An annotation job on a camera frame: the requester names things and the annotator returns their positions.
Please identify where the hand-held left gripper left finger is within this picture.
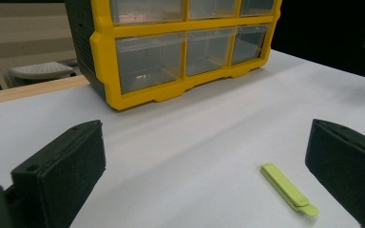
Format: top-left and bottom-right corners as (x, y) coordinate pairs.
(10, 119), (107, 228)

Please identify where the clear plastic drawer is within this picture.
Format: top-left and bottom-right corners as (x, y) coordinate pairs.
(108, 0), (186, 27)
(231, 23), (271, 66)
(185, 27), (237, 77)
(115, 31), (186, 95)
(239, 0), (276, 17)
(188, 0), (242, 21)

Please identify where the white perforated stool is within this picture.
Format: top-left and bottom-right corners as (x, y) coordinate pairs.
(8, 61), (77, 87)

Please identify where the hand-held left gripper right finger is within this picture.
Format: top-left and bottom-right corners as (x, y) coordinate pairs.
(304, 118), (365, 228)

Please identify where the yellow black drawer cabinet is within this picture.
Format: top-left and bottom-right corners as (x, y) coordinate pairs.
(64, 0), (283, 112)

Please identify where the light green plastic clip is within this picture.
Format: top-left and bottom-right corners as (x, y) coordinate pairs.
(259, 162), (320, 218)

